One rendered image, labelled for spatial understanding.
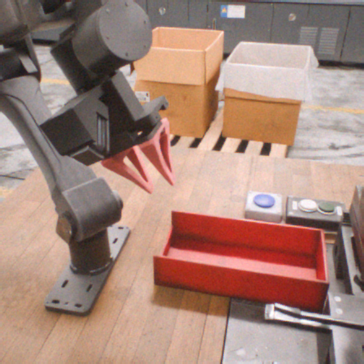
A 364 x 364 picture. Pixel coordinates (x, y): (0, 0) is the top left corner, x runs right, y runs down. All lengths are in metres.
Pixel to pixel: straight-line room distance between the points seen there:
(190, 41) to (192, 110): 0.64
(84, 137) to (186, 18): 4.64
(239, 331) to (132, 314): 0.15
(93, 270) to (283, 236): 0.31
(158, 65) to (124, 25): 2.27
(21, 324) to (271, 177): 0.57
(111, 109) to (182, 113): 2.30
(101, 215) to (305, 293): 0.31
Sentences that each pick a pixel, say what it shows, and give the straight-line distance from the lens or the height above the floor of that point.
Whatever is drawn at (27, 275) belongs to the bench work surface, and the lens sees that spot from 0.72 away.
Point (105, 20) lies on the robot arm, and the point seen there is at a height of 1.30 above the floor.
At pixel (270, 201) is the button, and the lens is 0.78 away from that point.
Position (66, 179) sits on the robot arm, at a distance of 0.60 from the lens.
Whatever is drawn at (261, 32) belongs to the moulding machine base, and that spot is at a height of 0.34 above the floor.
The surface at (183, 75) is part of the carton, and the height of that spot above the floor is 0.57.
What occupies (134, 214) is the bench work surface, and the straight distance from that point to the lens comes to 0.80.
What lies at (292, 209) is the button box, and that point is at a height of 0.93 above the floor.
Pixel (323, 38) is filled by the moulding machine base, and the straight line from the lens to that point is 4.87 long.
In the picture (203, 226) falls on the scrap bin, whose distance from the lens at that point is 0.71.
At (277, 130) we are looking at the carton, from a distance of 2.74.
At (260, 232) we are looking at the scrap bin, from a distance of 0.70.
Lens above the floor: 1.38
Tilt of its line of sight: 32 degrees down
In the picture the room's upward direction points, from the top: straight up
